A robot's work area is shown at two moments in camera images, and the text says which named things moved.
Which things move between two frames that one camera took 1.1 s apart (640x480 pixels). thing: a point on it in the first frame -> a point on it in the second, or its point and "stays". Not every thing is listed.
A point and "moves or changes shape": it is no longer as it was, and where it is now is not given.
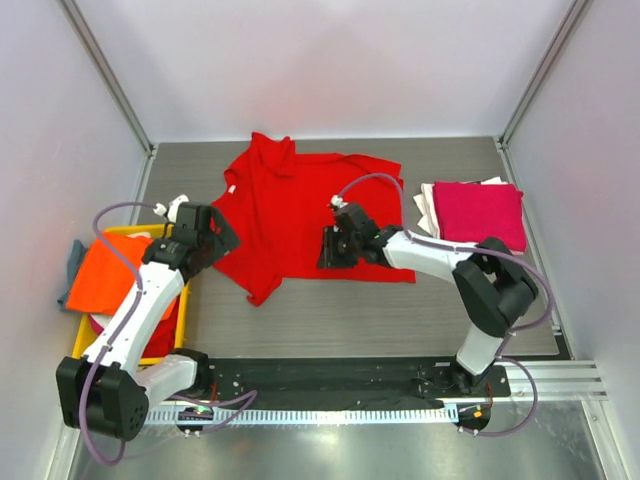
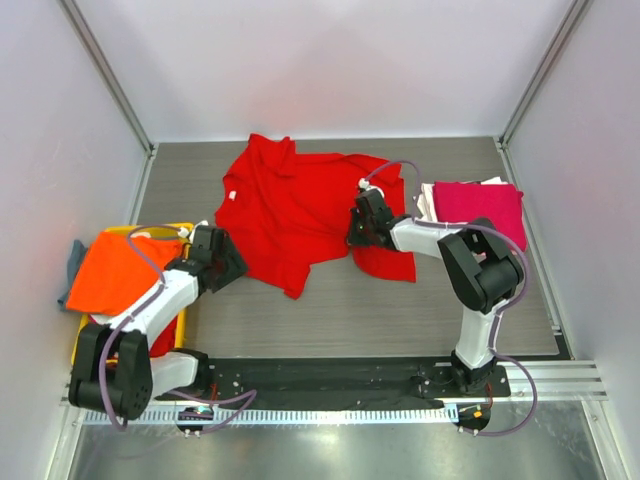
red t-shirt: [279, 203] moves or changes shape
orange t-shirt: [104, 277] stays
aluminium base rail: [558, 382] stays
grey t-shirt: [76, 258] stays
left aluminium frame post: [77, 23] stays
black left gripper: [224, 241] -> [236, 266]
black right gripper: [331, 247] -> [362, 230]
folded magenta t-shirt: [471, 212] stays
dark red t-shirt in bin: [162, 342] stays
